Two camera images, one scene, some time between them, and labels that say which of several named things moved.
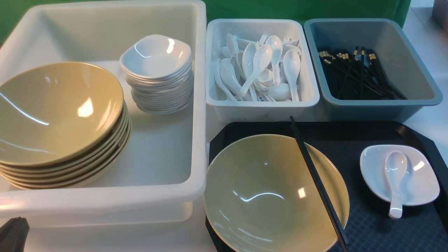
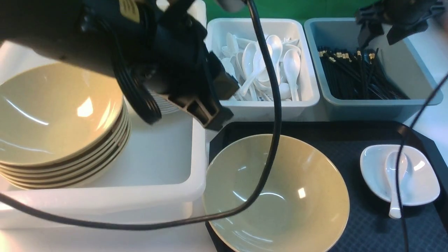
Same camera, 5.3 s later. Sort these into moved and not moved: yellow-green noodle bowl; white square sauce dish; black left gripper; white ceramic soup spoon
Moved: black left gripper
Not moved: white square sauce dish; yellow-green noodle bowl; white ceramic soup spoon
